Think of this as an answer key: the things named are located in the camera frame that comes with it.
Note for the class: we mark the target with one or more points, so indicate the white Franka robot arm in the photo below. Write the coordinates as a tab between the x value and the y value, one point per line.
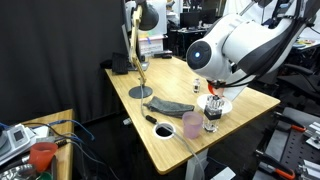
253	40

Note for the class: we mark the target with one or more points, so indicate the white shallow bowl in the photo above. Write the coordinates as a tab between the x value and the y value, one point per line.
227	106

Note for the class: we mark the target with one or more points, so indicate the grey folded cloth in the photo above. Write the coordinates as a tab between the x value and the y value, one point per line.
170	107

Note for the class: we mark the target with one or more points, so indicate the black remote control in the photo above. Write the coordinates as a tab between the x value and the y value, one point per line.
162	54

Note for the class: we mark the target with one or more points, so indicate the small glass bottle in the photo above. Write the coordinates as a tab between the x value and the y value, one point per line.
196	86

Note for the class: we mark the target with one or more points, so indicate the white labelled cardboard box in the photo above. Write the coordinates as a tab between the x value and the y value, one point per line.
150	45

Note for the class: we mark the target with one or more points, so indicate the black speaker box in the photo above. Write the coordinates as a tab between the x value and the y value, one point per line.
119	63

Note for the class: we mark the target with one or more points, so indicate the pink translucent plastic cup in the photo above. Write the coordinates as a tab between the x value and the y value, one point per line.
192	128

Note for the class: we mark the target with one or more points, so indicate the clear acrylic pepper grinder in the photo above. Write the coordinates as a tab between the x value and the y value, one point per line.
212	115

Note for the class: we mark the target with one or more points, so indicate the black background monitor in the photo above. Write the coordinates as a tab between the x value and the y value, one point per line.
198	18

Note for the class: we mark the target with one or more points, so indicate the white table leg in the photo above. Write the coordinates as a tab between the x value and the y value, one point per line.
191	168

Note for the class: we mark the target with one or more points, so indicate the white paper sheet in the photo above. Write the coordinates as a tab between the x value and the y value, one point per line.
223	174

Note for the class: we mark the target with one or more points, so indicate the wooden side table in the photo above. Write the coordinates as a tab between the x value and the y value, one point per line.
65	156

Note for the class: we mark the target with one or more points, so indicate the orange plastic cup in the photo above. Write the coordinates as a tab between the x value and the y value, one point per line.
42	156

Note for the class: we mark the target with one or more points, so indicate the black office chair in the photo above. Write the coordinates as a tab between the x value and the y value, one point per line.
300	83

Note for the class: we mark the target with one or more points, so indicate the black perforated board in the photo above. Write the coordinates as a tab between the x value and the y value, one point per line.
293	150

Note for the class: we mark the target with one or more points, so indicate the white electronic device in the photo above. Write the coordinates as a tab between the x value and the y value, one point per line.
16	138

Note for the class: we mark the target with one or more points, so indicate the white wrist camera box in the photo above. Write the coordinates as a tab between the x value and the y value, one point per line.
236	93

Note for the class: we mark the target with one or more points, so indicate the silver aluminium bracket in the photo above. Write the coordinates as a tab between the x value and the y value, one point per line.
310	170
313	135

